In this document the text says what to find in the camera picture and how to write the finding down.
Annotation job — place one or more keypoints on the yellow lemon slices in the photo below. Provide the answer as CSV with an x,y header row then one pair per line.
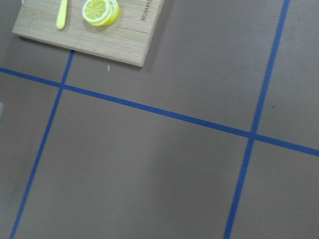
x,y
100,12

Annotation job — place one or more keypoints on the wooden cutting board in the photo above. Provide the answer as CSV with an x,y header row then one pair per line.
x,y
127,40

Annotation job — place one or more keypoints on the yellow plastic knife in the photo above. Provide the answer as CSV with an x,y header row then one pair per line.
x,y
62,14

